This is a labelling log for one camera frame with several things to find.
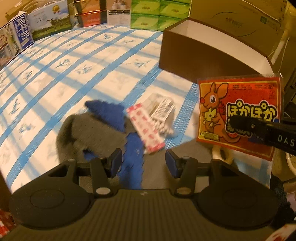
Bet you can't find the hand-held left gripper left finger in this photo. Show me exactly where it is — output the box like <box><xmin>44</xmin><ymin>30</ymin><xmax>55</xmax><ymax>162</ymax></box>
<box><xmin>46</xmin><ymin>148</ymin><xmax>123</xmax><ymax>198</ymax></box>

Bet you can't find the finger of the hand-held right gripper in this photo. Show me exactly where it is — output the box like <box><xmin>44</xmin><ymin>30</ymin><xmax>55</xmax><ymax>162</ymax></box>
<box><xmin>228</xmin><ymin>115</ymin><xmax>271</xmax><ymax>145</ymax></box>

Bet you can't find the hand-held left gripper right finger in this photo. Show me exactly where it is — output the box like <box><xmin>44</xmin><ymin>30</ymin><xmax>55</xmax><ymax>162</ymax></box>
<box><xmin>165</xmin><ymin>149</ymin><xmax>242</xmax><ymax>198</ymax></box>

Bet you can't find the blue fuzzy sock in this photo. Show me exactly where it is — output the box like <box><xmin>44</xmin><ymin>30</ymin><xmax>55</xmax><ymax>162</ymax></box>
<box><xmin>84</xmin><ymin>100</ymin><xmax>145</xmax><ymax>189</ymax></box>

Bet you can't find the grey felt cloth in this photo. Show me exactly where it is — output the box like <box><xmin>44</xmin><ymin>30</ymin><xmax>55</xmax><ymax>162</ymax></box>
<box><xmin>77</xmin><ymin>138</ymin><xmax>218</xmax><ymax>190</ymax></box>

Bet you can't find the grey fuzzy cloth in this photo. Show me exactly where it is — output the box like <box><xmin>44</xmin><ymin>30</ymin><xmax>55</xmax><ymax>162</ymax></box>
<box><xmin>57</xmin><ymin>112</ymin><xmax>130</xmax><ymax>163</ymax></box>

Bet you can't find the red heat pack packet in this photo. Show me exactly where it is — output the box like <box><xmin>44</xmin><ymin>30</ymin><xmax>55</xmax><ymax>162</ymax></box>
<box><xmin>196</xmin><ymin>74</ymin><xmax>284</xmax><ymax>163</ymax></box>

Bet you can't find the pink and white strip packet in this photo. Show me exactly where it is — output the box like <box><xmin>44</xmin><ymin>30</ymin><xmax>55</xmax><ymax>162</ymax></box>
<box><xmin>126</xmin><ymin>103</ymin><xmax>166</xmax><ymax>155</ymax></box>

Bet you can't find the cotton swab pack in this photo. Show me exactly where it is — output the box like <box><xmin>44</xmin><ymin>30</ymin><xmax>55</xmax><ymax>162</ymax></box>
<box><xmin>144</xmin><ymin>93</ymin><xmax>179</xmax><ymax>139</ymax></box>

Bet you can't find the brown storage box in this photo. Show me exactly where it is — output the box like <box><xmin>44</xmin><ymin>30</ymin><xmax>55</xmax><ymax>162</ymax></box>
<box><xmin>158</xmin><ymin>18</ymin><xmax>273</xmax><ymax>81</ymax></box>

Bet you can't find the cream curved item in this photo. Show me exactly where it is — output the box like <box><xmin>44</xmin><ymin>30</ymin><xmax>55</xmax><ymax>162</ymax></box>
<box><xmin>211</xmin><ymin>146</ymin><xmax>234</xmax><ymax>167</ymax></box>

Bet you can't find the black metal rack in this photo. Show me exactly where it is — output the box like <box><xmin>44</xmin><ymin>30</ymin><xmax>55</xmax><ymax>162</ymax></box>
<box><xmin>283</xmin><ymin>65</ymin><xmax>296</xmax><ymax>116</ymax></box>

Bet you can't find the dark fuzzy rug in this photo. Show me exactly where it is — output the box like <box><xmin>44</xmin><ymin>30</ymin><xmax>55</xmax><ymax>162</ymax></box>
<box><xmin>270</xmin><ymin>174</ymin><xmax>296</xmax><ymax>223</ymax></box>

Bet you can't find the white standing fan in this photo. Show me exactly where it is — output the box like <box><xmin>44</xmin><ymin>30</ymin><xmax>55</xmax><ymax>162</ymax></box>
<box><xmin>268</xmin><ymin>29</ymin><xmax>290</xmax><ymax>67</ymax></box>

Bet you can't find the blue checked bedsheet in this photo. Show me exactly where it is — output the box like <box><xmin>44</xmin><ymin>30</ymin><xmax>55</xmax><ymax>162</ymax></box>
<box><xmin>0</xmin><ymin>24</ymin><xmax>271</xmax><ymax>193</ymax></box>

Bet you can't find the red and white paper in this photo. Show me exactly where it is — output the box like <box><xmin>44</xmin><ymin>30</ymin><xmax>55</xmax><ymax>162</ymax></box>
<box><xmin>266</xmin><ymin>224</ymin><xmax>296</xmax><ymax>241</ymax></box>

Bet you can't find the large cardboard box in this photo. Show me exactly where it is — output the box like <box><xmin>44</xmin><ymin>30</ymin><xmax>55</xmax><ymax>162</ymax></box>
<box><xmin>190</xmin><ymin>0</ymin><xmax>287</xmax><ymax>58</ymax></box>

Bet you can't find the red white checked cloth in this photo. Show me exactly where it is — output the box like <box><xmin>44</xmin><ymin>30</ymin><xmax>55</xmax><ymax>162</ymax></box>
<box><xmin>0</xmin><ymin>209</ymin><xmax>14</xmax><ymax>234</ymax></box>

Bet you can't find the red brown box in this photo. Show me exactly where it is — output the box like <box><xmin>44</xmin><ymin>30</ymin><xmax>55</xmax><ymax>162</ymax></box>
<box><xmin>77</xmin><ymin>11</ymin><xmax>108</xmax><ymax>28</ymax></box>

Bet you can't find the white product box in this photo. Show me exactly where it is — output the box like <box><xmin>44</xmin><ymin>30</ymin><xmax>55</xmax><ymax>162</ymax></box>
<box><xmin>107</xmin><ymin>0</ymin><xmax>132</xmax><ymax>26</ymax></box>

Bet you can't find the stack of green tissue packs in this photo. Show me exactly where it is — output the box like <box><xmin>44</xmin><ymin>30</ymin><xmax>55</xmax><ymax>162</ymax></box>
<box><xmin>131</xmin><ymin>0</ymin><xmax>191</xmax><ymax>32</ymax></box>

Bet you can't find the green cow print milk box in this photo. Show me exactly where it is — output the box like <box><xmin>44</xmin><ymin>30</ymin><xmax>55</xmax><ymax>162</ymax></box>
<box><xmin>26</xmin><ymin>0</ymin><xmax>73</xmax><ymax>40</ymax></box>

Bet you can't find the blue milk carton box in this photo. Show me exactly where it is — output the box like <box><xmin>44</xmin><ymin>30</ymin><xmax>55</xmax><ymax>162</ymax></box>
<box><xmin>0</xmin><ymin>16</ymin><xmax>35</xmax><ymax>67</ymax></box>

